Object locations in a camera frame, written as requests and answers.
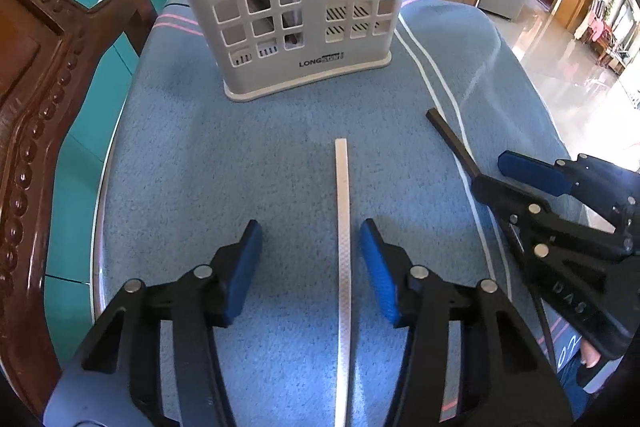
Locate black chopstick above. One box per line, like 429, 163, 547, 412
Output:
425, 108, 480, 179

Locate white patterned chopstick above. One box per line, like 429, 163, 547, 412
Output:
334, 138, 352, 426

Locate teal kitchen cabinets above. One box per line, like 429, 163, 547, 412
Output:
19, 0, 181, 365

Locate person's hand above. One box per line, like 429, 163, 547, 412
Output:
579, 338, 601, 369

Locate blue striped towel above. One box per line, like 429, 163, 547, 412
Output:
41, 0, 601, 427

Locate carved wooden chair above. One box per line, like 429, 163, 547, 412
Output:
1, 0, 156, 418

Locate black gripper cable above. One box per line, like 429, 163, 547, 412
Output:
529, 288, 559, 373

